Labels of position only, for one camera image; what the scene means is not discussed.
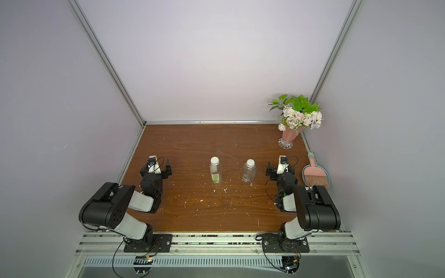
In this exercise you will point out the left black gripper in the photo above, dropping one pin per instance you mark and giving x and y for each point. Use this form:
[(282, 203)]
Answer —
[(166, 174)]

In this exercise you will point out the blue label clear bottle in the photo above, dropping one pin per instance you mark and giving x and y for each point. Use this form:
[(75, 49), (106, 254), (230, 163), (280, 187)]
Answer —
[(248, 174)]

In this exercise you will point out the green label clear bottle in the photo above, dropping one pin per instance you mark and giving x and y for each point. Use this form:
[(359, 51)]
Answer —
[(216, 173)]

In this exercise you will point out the white bottle cap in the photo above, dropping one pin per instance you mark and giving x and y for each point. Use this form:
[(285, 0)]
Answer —
[(214, 161), (250, 163)]

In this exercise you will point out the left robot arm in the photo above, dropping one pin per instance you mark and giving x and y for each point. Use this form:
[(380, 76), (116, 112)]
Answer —
[(107, 208)]

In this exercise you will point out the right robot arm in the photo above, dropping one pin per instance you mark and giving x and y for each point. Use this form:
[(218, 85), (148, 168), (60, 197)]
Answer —
[(314, 208)]

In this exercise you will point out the pink hand broom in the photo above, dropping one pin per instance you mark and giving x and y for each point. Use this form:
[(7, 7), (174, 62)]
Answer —
[(314, 173)]

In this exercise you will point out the pink flower vase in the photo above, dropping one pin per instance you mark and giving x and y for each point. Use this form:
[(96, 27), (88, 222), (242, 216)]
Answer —
[(288, 136)]

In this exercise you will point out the artificial flower bouquet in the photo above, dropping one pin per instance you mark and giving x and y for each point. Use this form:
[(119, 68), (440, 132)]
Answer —
[(297, 112)]

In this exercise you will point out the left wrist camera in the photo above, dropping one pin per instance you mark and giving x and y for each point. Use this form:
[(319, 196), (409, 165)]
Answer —
[(153, 165)]

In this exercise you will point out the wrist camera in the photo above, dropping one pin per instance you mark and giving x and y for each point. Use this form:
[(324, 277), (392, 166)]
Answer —
[(283, 163), (153, 165)]

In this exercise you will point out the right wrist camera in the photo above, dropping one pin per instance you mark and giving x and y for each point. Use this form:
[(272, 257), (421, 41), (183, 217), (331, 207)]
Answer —
[(283, 163)]

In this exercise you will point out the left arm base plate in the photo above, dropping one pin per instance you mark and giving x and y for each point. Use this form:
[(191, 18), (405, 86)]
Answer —
[(156, 243)]

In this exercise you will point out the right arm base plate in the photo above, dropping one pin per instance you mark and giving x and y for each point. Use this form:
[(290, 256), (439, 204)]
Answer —
[(274, 243)]

